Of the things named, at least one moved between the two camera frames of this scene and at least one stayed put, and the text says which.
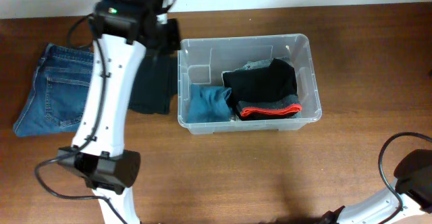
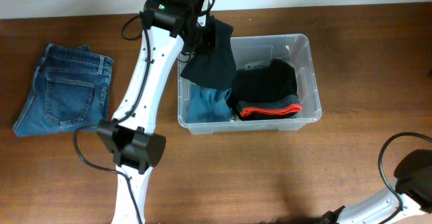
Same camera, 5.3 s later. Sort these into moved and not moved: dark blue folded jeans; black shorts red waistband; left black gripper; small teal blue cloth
Moved: left black gripper
Not moved: dark blue folded jeans; small teal blue cloth; black shorts red waistband
